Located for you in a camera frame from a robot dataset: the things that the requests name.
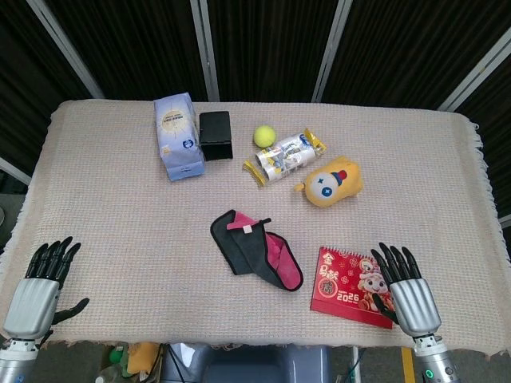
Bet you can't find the black and pink cloth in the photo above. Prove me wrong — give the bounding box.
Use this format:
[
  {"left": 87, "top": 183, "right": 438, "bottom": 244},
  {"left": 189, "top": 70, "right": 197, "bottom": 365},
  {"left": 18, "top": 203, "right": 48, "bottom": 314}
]
[{"left": 210, "top": 209, "right": 304, "bottom": 292}]

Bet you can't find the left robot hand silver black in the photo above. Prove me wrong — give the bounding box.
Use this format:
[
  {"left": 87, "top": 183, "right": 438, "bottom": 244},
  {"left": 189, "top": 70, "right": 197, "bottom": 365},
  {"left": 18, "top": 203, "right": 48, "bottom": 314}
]
[{"left": 2, "top": 235, "right": 91, "bottom": 346}]

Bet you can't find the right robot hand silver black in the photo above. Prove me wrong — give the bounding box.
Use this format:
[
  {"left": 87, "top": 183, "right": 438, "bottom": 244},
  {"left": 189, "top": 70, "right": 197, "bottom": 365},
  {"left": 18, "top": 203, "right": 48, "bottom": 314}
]
[{"left": 370, "top": 242, "right": 443, "bottom": 340}]

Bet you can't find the white table leg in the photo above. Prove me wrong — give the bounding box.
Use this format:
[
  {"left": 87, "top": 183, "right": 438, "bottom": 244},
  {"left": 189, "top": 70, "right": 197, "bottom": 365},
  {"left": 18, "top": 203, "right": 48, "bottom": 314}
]
[{"left": 351, "top": 345, "right": 362, "bottom": 383}]

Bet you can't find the pack of trash bag rolls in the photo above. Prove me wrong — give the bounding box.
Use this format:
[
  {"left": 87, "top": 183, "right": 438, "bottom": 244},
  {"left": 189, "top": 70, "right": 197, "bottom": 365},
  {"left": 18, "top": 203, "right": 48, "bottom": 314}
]
[{"left": 242, "top": 127, "right": 328, "bottom": 188}]

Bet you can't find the green bottle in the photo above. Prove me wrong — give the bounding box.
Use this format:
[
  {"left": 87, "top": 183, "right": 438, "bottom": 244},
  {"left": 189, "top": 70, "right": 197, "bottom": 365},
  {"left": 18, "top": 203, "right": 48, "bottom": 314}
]
[{"left": 109, "top": 345, "right": 129, "bottom": 366}]

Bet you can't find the black square box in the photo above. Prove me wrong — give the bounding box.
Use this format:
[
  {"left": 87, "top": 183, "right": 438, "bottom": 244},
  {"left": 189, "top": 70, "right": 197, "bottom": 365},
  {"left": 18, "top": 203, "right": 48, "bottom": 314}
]
[{"left": 198, "top": 110, "right": 235, "bottom": 163}]

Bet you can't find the yellow soft item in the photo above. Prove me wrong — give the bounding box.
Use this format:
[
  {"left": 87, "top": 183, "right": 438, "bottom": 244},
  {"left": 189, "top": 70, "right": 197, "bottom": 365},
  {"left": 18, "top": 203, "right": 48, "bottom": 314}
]
[{"left": 127, "top": 342, "right": 160, "bottom": 376}]

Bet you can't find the red desk calendar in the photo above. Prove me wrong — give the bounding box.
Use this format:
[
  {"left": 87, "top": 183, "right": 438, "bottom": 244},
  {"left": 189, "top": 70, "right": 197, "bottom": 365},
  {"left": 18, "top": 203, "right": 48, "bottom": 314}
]
[{"left": 310, "top": 246, "right": 398, "bottom": 330}]

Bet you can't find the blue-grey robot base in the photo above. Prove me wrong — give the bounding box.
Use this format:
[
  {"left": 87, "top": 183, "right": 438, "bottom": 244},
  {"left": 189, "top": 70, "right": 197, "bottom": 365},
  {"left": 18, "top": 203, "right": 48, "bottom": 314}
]
[{"left": 159, "top": 342, "right": 332, "bottom": 383}]

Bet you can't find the beige woven tablecloth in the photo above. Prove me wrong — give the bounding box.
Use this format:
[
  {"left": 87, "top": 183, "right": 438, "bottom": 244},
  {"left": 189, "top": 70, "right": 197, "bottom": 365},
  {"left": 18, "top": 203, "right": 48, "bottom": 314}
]
[{"left": 0, "top": 99, "right": 500, "bottom": 356}]

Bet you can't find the light blue paper bag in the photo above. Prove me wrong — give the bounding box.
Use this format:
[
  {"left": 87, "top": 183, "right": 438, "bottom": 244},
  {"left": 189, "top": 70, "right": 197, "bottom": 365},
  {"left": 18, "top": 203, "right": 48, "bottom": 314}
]
[{"left": 153, "top": 92, "right": 208, "bottom": 183}]

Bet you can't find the yellow plush toy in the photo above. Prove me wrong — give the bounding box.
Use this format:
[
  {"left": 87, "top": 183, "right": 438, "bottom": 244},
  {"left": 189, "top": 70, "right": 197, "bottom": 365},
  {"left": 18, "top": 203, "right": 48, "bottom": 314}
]
[{"left": 294, "top": 155, "right": 364, "bottom": 209}]

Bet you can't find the yellow tennis ball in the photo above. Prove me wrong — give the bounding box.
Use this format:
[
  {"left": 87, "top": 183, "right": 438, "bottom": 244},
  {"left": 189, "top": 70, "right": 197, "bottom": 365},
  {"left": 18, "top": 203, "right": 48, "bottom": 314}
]
[{"left": 252, "top": 124, "right": 276, "bottom": 148}]

